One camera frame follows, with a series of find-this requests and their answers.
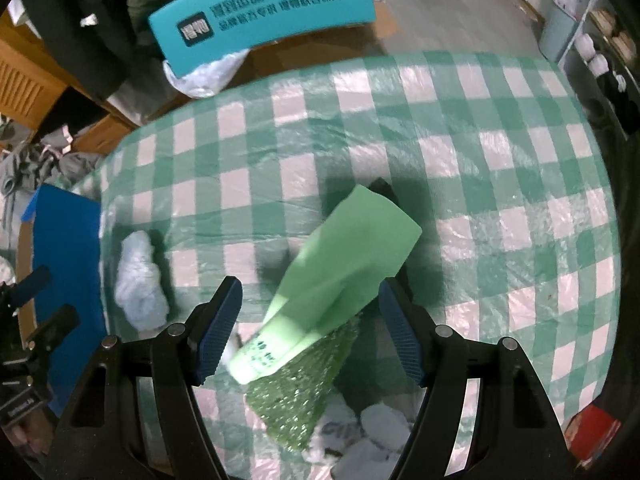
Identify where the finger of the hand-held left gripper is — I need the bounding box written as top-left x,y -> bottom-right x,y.
10,266 -> 53,307
30,304 -> 81,357

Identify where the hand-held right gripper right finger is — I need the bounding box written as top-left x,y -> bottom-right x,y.
377,277 -> 586,480

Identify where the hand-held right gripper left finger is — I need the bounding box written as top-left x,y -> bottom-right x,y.
47,276 -> 244,480

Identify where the blue-edged cardboard box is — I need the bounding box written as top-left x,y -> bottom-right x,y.
15,184 -> 111,406

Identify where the pale blue-grey plastic bag bundle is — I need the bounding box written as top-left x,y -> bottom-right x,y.
115,230 -> 171,331

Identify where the green bubble wrap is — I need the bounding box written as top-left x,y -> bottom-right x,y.
244,317 -> 362,452

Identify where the light green plastic pouch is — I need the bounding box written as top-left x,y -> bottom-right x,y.
229,184 -> 423,385

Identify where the white printed plastic bag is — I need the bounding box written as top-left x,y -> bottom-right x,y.
302,395 -> 366,465

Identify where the grey clothes pile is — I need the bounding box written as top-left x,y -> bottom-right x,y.
0,115 -> 108,201

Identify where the green checkered tablecloth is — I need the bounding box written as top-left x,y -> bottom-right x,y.
70,50 -> 626,480

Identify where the wooden louvered cabinet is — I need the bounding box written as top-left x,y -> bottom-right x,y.
0,10 -> 141,156

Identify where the red box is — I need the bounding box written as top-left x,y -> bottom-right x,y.
565,405 -> 622,462

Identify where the black coat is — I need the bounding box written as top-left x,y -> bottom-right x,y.
20,0 -> 151,102

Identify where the teal printed box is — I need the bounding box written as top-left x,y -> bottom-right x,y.
148,0 -> 376,63

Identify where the light blue bin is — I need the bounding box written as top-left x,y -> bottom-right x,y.
540,0 -> 583,63

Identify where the dark storage shelf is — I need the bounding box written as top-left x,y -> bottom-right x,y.
555,0 -> 640,136

